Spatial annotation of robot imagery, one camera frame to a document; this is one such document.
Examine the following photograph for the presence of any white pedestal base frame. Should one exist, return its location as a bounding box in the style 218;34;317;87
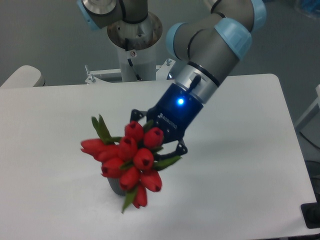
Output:
84;58;176;85

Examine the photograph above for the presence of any white chair back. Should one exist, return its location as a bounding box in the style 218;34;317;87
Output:
0;65;46;89

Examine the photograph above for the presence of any black device at table edge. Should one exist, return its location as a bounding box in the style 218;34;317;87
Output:
300;202;320;229

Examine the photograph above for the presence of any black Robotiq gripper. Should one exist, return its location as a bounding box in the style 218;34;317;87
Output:
129;83;203;162

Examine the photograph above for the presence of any dark grey ribbed vase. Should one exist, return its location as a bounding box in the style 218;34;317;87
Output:
107;177;126;196

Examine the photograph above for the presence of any white furniture frame right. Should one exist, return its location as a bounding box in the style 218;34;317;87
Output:
294;85;320;132

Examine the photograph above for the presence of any black cable on pedestal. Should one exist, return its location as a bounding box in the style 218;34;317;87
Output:
124;37;142;82

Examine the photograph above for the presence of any red tulip bouquet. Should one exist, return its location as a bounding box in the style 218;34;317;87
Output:
80;116;182;212

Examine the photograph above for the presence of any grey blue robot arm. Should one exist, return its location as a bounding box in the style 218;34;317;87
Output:
77;0;267;162

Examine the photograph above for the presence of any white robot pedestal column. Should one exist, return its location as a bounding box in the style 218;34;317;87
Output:
107;12;163;82

